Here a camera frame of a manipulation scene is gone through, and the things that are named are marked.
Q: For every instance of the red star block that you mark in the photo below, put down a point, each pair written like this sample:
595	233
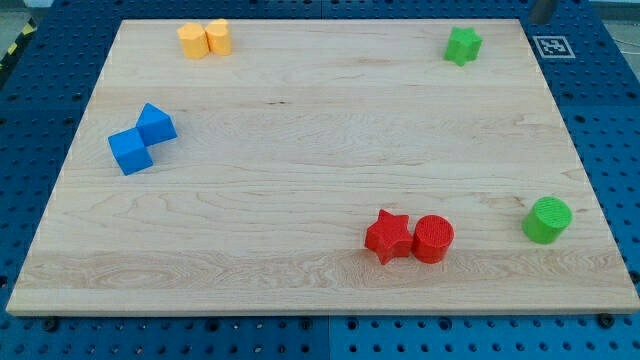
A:
389	237

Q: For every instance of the light wooden board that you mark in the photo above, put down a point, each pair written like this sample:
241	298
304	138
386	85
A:
287	149

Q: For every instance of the blue triangular prism block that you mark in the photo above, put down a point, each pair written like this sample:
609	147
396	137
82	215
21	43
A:
154	125

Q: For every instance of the grey metal pusher rod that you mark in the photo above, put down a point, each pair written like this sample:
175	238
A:
542	11

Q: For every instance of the blue cube block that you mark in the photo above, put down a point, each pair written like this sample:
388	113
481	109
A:
129	151

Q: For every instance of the green cylinder block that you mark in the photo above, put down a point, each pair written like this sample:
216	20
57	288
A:
546	220

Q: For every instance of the green star block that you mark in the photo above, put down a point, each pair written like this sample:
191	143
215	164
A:
463	45

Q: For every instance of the white fiducial marker tag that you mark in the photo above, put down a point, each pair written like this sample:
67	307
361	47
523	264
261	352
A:
553	47

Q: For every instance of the red cylinder block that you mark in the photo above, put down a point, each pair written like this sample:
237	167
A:
433	236

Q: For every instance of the yellow heart block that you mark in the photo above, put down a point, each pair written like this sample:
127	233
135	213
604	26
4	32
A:
219	37

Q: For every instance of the yellow hexagon block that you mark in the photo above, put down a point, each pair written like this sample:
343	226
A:
193	40

